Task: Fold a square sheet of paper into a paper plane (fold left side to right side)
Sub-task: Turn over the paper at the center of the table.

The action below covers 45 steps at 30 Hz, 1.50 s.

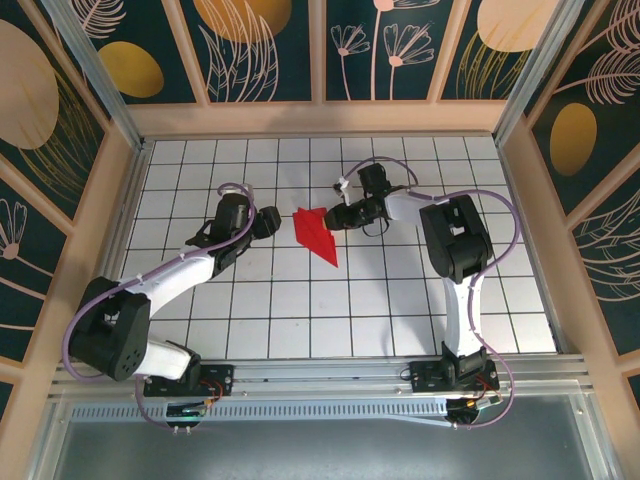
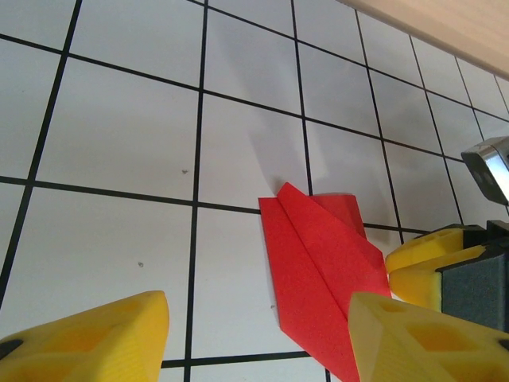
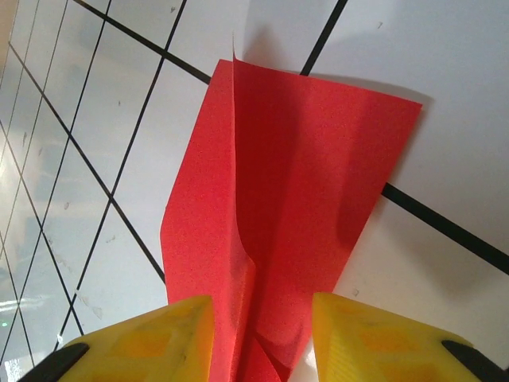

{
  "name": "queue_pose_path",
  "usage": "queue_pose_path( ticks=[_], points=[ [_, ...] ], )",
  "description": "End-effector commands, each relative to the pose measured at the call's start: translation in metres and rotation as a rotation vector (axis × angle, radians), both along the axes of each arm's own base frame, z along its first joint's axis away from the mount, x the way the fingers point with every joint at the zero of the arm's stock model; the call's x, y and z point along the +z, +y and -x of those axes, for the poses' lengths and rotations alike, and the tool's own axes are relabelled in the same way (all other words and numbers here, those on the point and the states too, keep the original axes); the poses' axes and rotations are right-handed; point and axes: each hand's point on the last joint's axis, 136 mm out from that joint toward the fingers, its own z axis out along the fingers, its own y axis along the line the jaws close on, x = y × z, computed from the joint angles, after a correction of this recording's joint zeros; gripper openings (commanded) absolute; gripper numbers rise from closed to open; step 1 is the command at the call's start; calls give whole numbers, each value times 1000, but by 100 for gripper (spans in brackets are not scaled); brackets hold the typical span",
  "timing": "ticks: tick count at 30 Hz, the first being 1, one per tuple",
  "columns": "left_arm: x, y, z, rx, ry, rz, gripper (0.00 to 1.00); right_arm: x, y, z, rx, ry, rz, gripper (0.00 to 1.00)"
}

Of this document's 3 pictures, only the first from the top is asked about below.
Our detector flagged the teal panel, single flower, stems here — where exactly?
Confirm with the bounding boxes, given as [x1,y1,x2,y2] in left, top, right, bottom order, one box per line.
[0,164,69,364]

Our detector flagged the teal panel with pink flowers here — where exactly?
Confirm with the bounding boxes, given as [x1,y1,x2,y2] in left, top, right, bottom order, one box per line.
[324,0,444,101]

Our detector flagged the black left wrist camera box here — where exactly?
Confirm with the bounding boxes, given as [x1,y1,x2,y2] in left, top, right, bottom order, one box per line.
[214,194,254,234]

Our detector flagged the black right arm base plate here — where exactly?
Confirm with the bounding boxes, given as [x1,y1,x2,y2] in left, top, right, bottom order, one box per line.
[409,360,500,394]

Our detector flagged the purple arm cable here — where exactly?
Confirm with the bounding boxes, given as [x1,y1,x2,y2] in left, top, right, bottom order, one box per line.
[344,157,524,430]
[65,182,260,434]

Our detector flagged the teal panel with pale fern lines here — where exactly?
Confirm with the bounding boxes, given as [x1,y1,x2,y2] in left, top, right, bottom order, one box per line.
[569,184,640,356]

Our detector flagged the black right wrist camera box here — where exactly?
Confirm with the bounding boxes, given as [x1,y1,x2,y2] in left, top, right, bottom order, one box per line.
[333,165,392,200]

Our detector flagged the teal panel, large pale disc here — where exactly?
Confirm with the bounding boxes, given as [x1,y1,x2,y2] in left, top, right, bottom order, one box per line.
[0,19,109,221]

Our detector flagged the red paper sheet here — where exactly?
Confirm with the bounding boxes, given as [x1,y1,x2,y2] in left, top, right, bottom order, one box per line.
[292,205,340,269]

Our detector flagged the teal panel, yellow oval, pale fern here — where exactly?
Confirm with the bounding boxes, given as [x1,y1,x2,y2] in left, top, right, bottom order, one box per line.
[524,0,640,216]

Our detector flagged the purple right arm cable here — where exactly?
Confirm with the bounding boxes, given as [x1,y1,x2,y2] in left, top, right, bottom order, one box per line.
[344,157,524,430]

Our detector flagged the aluminium corner post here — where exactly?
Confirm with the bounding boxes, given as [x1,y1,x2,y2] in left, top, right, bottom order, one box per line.
[42,0,146,151]
[492,0,586,144]

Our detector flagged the aluminium side rail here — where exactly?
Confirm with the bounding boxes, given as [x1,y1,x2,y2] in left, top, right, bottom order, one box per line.
[74,137,151,362]
[492,134,571,352]

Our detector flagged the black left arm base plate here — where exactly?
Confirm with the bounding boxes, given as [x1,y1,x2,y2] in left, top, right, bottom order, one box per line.
[143,363,235,397]

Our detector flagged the aluminium cross rail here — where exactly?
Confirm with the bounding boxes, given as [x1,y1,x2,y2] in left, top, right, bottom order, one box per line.
[49,353,599,401]

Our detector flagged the teal panel, pale circle, yellow lines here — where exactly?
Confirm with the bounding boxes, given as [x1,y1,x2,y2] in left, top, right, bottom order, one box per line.
[439,0,566,101]

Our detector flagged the teal panel, yellow circle, leaves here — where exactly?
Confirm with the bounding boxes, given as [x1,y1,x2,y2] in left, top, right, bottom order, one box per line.
[179,0,314,104]

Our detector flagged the grey metal tray sheet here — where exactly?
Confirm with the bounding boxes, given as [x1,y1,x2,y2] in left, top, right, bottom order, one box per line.
[27,394,619,480]

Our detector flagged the slotted grey cable duct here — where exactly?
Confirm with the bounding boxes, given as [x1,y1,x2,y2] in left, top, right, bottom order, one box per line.
[71,402,451,427]

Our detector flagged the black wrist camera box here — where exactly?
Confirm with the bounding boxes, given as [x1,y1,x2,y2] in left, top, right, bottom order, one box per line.
[333,165,392,200]
[214,194,254,234]

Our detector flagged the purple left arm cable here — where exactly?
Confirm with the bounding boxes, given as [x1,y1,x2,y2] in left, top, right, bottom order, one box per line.
[65,182,260,434]

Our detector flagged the small circuit board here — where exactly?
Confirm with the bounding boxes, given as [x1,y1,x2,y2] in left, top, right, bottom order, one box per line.
[447,397,501,426]
[164,403,209,421]

